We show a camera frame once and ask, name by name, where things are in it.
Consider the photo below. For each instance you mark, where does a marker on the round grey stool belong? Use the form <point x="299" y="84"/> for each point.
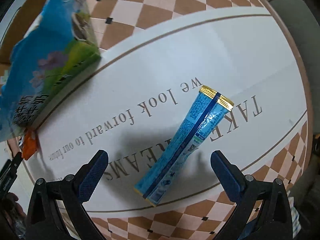
<point x="304" y="29"/>

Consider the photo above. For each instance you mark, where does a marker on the orange snack packet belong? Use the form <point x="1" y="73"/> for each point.
<point x="30" y="144"/>

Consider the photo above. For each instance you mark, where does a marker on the brown cardboard box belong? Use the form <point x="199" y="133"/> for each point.
<point x="59" y="44"/>

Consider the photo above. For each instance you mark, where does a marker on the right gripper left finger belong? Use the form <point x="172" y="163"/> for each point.
<point x="44" y="220"/>

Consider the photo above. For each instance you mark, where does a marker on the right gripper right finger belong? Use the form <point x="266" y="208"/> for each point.
<point x="262" y="208"/>

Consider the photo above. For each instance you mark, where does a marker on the blue gold snack pouch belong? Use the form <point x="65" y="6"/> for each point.
<point x="206" y="112"/>

